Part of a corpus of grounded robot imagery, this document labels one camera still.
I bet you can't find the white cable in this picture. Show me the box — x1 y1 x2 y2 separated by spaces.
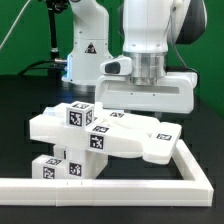
0 0 32 51

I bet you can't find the white chair seat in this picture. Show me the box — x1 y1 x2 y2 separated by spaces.
53 145 108 179

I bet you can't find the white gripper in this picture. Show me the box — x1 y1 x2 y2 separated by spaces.
95 72 197 114

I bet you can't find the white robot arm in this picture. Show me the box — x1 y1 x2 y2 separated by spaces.
95 0 207 114

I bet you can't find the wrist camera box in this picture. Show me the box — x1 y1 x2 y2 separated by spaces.
100 55 132 76

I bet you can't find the white U-shaped obstacle fence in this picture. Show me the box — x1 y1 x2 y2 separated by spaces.
0 140 214 207

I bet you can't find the black cable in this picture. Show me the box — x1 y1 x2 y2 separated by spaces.
17 58 68 76

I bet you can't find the black camera stand pole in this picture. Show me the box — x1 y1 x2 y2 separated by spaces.
46 0 68 59

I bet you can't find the white chair back frame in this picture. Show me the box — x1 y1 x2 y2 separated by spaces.
30 102 182 164

